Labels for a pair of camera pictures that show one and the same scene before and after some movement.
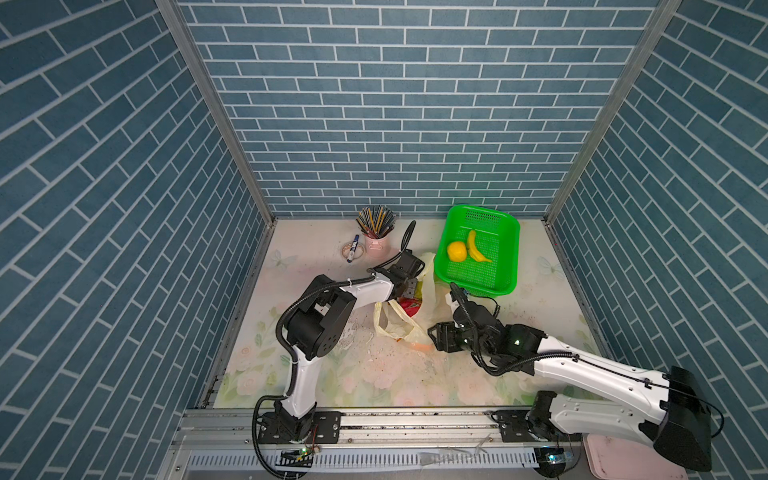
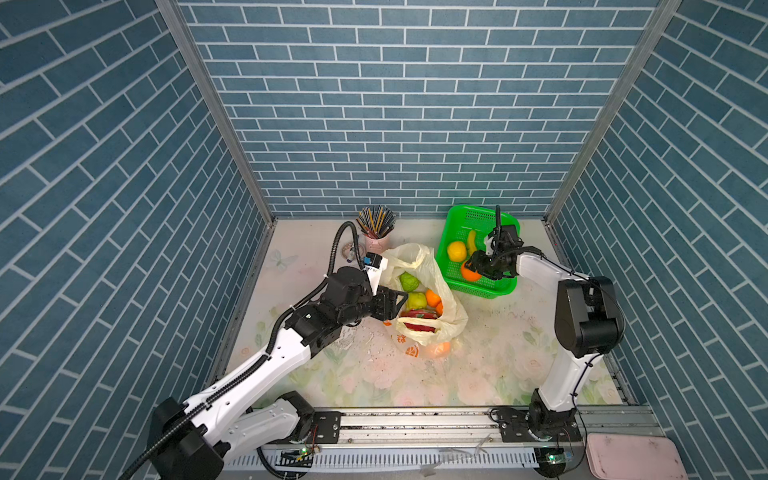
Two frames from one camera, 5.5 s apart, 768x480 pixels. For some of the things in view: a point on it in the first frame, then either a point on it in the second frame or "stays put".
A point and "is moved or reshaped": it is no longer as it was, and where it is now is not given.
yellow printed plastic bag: [409, 320] is moved or reshaped
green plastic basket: [478, 250] stays put
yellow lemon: [457, 251] stays put
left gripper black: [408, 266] -> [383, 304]
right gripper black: [442, 332] -> [476, 263]
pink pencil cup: [377, 247] stays put
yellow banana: [473, 250] stays put
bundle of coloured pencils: [376, 221] stays put
